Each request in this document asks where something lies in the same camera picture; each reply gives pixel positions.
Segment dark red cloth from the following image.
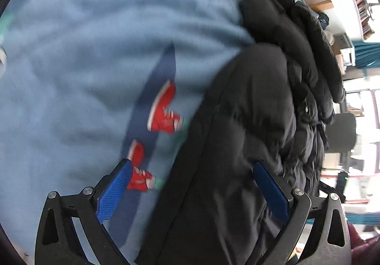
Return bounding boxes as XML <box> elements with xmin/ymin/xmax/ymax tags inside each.
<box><xmin>350</xmin><ymin>223</ymin><xmax>380</xmax><ymax>265</ymax></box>

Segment black chair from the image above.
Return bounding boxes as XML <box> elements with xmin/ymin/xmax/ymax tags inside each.
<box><xmin>325</xmin><ymin>112</ymin><xmax>358</xmax><ymax>154</ymax></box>

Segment teal cloth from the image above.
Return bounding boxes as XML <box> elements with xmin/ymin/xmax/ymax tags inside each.
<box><xmin>346</xmin><ymin>212</ymin><xmax>380</xmax><ymax>228</ymax></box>

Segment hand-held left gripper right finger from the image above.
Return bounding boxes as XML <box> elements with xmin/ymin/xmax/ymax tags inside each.
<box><xmin>254</xmin><ymin>160</ymin><xmax>352</xmax><ymax>265</ymax></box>

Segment black puffer jacket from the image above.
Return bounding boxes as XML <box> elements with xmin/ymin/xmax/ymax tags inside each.
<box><xmin>135</xmin><ymin>0</ymin><xmax>346</xmax><ymax>265</ymax></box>

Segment blue printed bed sheet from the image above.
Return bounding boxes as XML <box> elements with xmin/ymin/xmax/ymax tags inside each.
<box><xmin>0</xmin><ymin>0</ymin><xmax>297</xmax><ymax>265</ymax></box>

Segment teal curtain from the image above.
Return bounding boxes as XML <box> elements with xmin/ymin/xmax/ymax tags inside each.
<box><xmin>353</xmin><ymin>41</ymin><xmax>380</xmax><ymax>78</ymax></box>

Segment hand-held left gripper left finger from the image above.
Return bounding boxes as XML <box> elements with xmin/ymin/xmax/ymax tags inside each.
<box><xmin>35</xmin><ymin>159</ymin><xmax>134</xmax><ymax>265</ymax></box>

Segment black backpack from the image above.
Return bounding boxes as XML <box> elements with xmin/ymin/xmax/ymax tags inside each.
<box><xmin>316</xmin><ymin>11</ymin><xmax>330</xmax><ymax>29</ymax></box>

